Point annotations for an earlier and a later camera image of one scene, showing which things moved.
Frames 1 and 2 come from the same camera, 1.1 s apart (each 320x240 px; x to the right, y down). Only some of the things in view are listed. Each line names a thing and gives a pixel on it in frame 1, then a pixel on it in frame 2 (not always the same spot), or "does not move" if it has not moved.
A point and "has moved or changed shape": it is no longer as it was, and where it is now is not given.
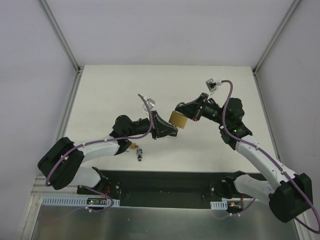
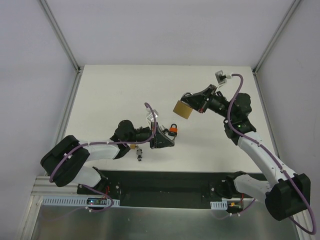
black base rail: (165, 189) does not move
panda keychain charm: (139, 152) does not move
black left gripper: (155, 125) -> (155, 136)
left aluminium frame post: (79, 69) does not move
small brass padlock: (133, 146) does not move
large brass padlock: (178, 119) has moved or changed shape
